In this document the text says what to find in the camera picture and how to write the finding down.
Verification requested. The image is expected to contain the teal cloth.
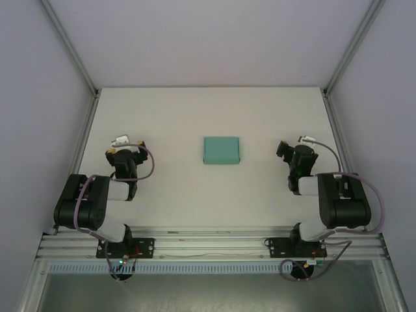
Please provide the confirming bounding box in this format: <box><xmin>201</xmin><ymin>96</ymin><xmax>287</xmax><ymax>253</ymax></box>
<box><xmin>203</xmin><ymin>136</ymin><xmax>242</xmax><ymax>165</ymax></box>

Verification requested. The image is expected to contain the steel sheet panel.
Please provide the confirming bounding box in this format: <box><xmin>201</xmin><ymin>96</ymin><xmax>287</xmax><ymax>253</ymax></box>
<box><xmin>37</xmin><ymin>272</ymin><xmax>386</xmax><ymax>312</ymax></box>

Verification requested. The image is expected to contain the aluminium side rail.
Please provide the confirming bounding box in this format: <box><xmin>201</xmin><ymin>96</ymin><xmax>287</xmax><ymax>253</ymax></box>
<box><xmin>51</xmin><ymin>90</ymin><xmax>100</xmax><ymax>235</ymax></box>
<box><xmin>322</xmin><ymin>90</ymin><xmax>372</xmax><ymax>235</ymax></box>

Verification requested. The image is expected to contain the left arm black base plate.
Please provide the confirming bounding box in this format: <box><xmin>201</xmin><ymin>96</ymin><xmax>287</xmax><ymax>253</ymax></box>
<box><xmin>96</xmin><ymin>237</ymin><xmax>155</xmax><ymax>259</ymax></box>

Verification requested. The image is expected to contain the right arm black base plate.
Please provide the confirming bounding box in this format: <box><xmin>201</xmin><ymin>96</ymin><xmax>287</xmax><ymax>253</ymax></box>
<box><xmin>265</xmin><ymin>237</ymin><xmax>326</xmax><ymax>259</ymax></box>

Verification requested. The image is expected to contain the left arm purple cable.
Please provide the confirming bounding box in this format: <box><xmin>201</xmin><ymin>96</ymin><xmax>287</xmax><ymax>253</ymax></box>
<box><xmin>73</xmin><ymin>142</ymin><xmax>157</xmax><ymax>283</ymax></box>

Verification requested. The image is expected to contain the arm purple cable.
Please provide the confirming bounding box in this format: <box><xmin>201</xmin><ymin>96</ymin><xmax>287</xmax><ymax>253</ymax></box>
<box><xmin>279</xmin><ymin>138</ymin><xmax>385</xmax><ymax>282</ymax></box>
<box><xmin>73</xmin><ymin>142</ymin><xmax>157</xmax><ymax>283</ymax></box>

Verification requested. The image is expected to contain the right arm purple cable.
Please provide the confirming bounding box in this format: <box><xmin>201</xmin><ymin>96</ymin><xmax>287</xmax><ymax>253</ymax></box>
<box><xmin>279</xmin><ymin>138</ymin><xmax>385</xmax><ymax>282</ymax></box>

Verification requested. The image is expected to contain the aluminium mounting rail beam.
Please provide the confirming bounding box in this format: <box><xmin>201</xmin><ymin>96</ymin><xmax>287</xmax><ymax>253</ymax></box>
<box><xmin>35</xmin><ymin>226</ymin><xmax>389</xmax><ymax>261</ymax></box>

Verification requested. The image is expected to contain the black round cable grommet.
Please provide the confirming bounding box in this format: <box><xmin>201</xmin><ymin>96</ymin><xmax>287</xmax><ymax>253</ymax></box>
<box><xmin>290</xmin><ymin>261</ymin><xmax>316</xmax><ymax>281</ymax></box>

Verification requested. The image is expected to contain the aluminium frame post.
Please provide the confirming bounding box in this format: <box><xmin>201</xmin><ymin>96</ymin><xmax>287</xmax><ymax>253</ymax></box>
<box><xmin>322</xmin><ymin>0</ymin><xmax>387</xmax><ymax>98</ymax></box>
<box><xmin>40</xmin><ymin>0</ymin><xmax>100</xmax><ymax>98</ymax></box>

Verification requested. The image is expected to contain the grey slotted cable duct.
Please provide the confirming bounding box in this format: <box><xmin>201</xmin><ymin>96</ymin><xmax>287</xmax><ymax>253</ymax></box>
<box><xmin>48</xmin><ymin>261</ymin><xmax>326</xmax><ymax>274</ymax></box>

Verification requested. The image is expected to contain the aluminium frame leg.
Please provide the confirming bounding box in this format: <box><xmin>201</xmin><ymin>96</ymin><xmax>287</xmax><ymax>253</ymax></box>
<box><xmin>370</xmin><ymin>256</ymin><xmax>409</xmax><ymax>312</ymax></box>
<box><xmin>18</xmin><ymin>256</ymin><xmax>49</xmax><ymax>312</ymax></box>

